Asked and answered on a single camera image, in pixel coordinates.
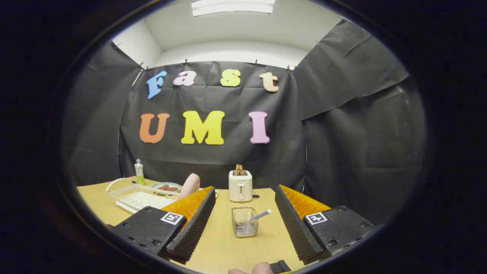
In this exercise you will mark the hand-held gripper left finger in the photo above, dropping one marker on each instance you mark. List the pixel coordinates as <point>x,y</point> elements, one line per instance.
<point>194,228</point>

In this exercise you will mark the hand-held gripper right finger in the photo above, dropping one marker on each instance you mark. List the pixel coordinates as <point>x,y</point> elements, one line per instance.
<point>295,228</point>

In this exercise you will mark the pink plate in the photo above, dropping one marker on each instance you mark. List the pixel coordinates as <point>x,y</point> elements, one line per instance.
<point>190,184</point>

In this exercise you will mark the pale green plate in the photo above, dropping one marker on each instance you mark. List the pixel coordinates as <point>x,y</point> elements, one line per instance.
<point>156,187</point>

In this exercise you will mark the brown meat patty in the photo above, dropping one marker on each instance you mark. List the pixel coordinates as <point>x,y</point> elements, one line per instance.
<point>173,189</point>
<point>163,187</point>

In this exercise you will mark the cream white toaster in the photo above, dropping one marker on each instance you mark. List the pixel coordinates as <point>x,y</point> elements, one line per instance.
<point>240,188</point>

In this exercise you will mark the black backdrop cloth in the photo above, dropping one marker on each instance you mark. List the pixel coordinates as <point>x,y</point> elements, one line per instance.
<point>228,160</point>

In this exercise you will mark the green liquid squeeze bottle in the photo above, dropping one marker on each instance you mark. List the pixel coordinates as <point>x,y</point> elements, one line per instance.
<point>139,173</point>

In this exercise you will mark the ceiling light panel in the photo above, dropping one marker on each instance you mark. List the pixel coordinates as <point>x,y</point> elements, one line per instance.
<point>232,5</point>

